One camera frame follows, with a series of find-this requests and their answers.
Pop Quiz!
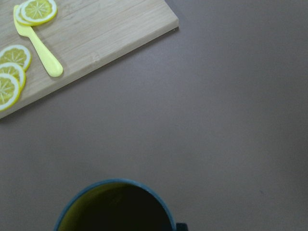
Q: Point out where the lemon slice top right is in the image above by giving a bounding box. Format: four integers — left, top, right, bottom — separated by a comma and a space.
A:
0, 73, 21, 111

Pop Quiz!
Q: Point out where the dark blue mug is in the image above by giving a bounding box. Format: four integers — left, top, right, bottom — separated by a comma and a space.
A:
54, 179, 188, 231

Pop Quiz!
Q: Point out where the lemon slice under front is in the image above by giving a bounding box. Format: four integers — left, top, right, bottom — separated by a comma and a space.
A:
14, 4, 33, 26

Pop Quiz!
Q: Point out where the lemon slice lower stack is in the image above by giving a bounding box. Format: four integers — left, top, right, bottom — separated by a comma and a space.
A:
0, 44, 32, 71

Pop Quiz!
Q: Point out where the bamboo cutting board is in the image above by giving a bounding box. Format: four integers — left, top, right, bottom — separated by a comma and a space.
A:
0, 0, 179, 117

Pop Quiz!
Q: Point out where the lemon slice stack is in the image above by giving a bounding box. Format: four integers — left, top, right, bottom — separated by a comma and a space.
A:
0, 62, 26, 90
0, 44, 32, 71

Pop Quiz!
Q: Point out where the yellow plastic knife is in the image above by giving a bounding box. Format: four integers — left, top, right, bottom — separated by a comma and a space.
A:
13, 5, 63, 77

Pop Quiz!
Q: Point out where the lemon slice middle stack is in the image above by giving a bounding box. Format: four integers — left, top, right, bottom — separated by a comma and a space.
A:
0, 62, 26, 90

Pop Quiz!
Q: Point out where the lemon slice front left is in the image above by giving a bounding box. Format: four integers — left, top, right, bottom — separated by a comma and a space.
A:
20, 0, 57, 25

